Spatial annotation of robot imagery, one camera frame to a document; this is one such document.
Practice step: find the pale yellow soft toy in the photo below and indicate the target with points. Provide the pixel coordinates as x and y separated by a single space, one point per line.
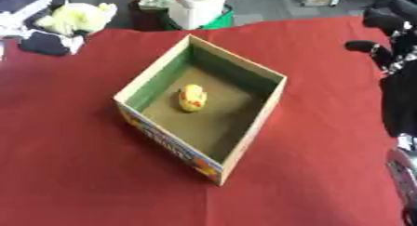
79 17

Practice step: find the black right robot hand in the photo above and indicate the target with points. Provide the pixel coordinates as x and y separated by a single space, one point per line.
399 90

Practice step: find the tan cardboard box green inside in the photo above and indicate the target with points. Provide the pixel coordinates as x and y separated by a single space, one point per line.
203 112

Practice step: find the white cardboard box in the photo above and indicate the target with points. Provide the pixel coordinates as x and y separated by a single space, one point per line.
198 6

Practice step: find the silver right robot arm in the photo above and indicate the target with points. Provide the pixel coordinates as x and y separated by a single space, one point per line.
404 174

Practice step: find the dark brown bag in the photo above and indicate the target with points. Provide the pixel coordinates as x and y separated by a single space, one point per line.
144 15

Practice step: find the yellow toy duck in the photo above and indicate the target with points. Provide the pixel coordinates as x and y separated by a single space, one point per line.
192 98

